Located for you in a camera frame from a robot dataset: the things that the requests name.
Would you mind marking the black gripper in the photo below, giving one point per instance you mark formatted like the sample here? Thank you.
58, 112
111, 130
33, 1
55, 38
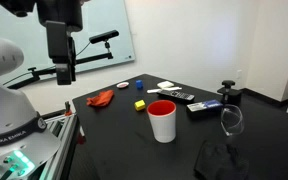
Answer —
62, 11

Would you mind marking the yellow block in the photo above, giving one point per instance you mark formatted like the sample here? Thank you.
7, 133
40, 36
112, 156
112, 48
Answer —
139, 105

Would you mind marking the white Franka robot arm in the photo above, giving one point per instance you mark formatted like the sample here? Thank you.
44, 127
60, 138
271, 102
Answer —
4, 106

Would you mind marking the blue block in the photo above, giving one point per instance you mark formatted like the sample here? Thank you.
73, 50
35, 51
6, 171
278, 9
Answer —
139, 84

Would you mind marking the red black clamp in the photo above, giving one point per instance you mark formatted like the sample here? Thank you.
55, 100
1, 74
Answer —
68, 109

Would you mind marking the red cloth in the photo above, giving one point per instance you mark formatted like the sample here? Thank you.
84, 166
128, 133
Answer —
100, 99

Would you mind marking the small red white dish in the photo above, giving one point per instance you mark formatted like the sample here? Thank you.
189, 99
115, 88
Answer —
122, 85

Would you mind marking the white flat piece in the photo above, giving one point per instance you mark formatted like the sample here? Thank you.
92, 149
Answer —
153, 90

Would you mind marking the white marker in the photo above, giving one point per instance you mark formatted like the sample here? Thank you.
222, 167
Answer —
174, 88

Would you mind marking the black remote control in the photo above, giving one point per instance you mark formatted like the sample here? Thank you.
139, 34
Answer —
176, 95

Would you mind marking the white mug red inside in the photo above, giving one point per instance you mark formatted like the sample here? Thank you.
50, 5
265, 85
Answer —
163, 125

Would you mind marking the black box blue label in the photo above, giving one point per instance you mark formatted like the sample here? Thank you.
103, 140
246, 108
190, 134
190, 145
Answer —
204, 108

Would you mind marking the black clamp with knob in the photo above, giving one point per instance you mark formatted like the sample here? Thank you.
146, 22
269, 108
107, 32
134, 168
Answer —
229, 93

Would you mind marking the clear safety glasses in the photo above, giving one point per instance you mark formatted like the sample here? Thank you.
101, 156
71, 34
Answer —
232, 120

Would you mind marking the black cloth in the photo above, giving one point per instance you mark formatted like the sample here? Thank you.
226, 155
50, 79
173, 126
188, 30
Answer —
220, 161

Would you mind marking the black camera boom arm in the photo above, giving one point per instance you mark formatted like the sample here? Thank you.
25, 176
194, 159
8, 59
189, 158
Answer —
90, 59

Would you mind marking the black stereo camera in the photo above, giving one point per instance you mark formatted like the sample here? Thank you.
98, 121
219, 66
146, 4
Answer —
104, 36

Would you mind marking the aluminium frame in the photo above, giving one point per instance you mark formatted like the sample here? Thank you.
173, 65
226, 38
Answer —
59, 143

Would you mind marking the white wall outlet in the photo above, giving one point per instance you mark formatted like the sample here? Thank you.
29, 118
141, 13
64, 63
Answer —
239, 74

